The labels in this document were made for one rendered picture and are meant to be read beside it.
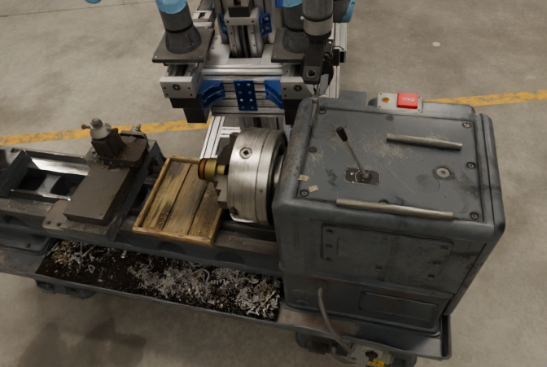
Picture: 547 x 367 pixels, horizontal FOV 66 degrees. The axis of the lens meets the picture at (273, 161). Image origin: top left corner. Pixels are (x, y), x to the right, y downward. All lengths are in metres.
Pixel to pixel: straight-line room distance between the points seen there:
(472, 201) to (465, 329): 1.30
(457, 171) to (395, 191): 0.18
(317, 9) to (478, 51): 2.90
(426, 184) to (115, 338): 1.83
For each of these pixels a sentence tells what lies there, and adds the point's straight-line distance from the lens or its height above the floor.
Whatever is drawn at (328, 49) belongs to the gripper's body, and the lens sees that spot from 1.19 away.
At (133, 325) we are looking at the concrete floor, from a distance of 2.48.
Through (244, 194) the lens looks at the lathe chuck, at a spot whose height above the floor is 1.16.
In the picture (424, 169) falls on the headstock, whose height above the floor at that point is 1.26.
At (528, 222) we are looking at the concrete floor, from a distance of 2.82.
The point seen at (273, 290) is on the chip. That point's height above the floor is 0.56.
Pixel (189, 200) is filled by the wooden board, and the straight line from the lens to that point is 1.64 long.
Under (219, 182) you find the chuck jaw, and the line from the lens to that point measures 1.38.
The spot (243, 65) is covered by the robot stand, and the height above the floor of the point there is 1.07.
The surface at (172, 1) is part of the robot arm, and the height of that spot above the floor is 1.38.
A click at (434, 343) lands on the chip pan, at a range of 1.76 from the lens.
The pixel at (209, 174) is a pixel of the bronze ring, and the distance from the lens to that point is 1.41.
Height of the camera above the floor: 2.18
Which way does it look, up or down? 50 degrees down
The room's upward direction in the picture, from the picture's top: 8 degrees counter-clockwise
